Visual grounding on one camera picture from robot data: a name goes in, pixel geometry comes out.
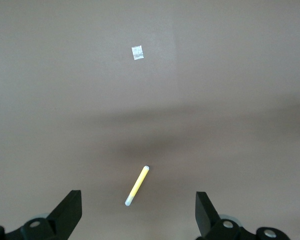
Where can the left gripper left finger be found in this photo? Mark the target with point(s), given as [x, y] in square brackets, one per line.
[65, 220]

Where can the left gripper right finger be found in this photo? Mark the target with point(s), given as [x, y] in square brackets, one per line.
[209, 222]

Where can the yellow marker pen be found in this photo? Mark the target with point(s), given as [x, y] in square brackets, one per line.
[137, 186]

